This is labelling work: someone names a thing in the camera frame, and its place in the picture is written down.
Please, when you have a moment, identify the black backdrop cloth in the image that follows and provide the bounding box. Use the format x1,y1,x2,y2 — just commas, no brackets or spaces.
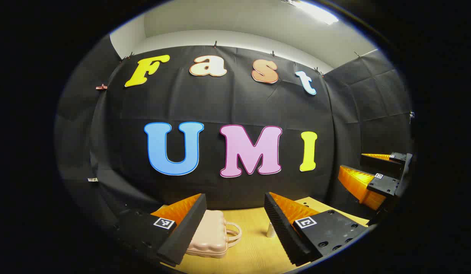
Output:
54,34,413,229

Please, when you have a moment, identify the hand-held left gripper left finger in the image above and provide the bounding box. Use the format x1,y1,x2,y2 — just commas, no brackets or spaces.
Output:
113,193,208,267

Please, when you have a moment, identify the pink suitcase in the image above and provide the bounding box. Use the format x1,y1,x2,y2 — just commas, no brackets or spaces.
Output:
186,210,243,258

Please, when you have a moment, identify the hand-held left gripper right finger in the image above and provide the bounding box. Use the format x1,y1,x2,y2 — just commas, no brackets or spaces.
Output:
264,192,369,266

